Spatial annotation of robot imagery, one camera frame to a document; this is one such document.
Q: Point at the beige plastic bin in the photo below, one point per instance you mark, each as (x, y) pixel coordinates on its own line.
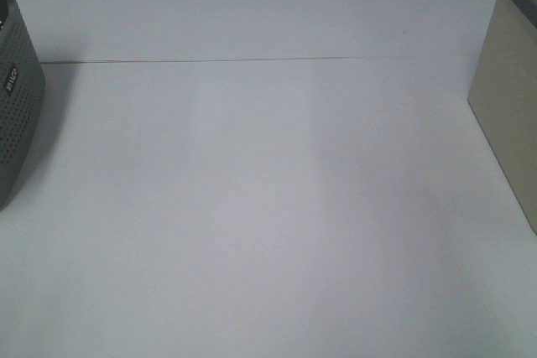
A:
(503, 96)

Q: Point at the grey perforated plastic basket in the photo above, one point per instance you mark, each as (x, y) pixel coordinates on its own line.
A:
(22, 94)

